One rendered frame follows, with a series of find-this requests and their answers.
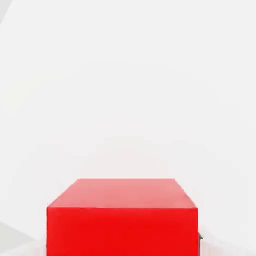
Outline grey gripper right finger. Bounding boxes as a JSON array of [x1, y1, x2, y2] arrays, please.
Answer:
[[197, 231, 237, 256]]

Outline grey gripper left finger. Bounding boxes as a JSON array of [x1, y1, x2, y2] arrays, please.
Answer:
[[13, 237, 48, 256]]

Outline small red cube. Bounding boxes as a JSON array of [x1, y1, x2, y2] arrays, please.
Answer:
[[46, 178, 199, 256]]

